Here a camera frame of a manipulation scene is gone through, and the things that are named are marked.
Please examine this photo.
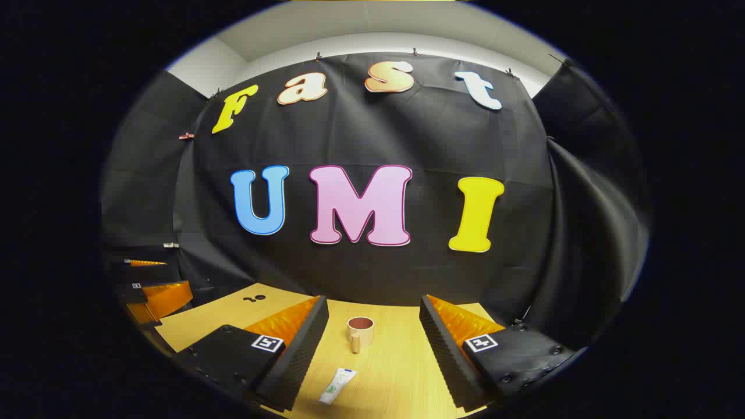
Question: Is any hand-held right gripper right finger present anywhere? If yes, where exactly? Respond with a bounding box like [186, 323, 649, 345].
[419, 294, 584, 411]

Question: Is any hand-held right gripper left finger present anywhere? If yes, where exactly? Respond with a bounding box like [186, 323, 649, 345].
[175, 295, 330, 414]

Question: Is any white toothpaste tube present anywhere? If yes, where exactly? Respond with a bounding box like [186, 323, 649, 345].
[318, 367, 358, 406]

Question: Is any beige cup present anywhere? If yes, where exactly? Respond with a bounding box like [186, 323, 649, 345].
[347, 317, 375, 354]

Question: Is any wooden desktop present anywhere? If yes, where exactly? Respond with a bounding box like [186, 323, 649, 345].
[154, 283, 508, 419]

